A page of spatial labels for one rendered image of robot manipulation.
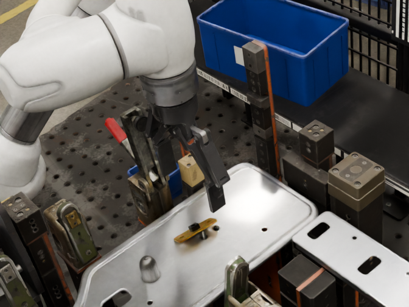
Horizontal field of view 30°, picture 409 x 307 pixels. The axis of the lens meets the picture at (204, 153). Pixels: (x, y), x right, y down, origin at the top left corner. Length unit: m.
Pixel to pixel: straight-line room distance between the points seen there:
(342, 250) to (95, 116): 1.11
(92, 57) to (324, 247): 0.57
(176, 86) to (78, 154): 1.05
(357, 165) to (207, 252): 0.32
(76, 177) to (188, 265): 0.77
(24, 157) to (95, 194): 0.26
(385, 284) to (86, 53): 0.63
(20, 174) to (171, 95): 0.81
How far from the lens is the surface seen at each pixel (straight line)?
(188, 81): 1.16
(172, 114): 1.19
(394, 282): 1.34
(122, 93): 2.35
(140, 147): 1.43
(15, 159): 1.86
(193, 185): 1.51
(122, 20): 1.08
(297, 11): 1.74
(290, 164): 1.55
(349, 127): 1.58
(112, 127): 1.50
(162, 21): 1.08
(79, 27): 1.08
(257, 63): 1.53
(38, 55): 1.06
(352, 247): 1.39
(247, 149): 2.05
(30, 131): 1.85
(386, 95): 1.66
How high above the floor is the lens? 2.04
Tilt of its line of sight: 41 degrees down
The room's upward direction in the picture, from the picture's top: 11 degrees counter-clockwise
